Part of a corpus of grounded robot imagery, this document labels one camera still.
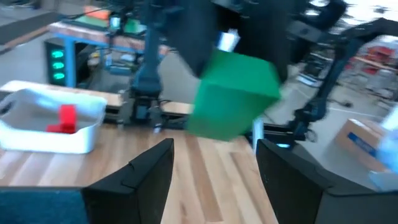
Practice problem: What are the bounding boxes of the green cube block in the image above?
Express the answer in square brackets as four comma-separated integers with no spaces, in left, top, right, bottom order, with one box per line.
[186,49,282,142]

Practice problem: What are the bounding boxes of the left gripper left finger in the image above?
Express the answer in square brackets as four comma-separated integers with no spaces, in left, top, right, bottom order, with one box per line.
[81,138,175,224]

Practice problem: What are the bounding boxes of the black box green lights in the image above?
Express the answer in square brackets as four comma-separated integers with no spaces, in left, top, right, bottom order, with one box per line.
[44,39,68,87]

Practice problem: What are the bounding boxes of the brown cardboard box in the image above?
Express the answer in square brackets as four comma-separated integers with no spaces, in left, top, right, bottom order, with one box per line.
[335,118,390,173]

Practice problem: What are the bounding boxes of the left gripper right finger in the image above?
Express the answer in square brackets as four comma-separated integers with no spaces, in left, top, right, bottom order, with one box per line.
[256,138,374,224]

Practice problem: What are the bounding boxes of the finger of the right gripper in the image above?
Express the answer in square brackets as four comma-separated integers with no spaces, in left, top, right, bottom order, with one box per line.
[169,18,219,79]
[244,18,292,83]

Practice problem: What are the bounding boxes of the red rectangular block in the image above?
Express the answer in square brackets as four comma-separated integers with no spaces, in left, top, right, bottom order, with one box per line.
[58,104,78,135]

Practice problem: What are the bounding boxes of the orange flat object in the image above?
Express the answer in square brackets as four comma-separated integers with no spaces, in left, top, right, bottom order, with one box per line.
[83,5,112,22]

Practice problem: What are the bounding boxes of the blue metal leg table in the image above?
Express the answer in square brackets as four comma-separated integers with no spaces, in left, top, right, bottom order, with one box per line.
[45,18,175,88]

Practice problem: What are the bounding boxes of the white opaque plastic bin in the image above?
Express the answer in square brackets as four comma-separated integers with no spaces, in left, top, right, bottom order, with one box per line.
[0,88,108,156]

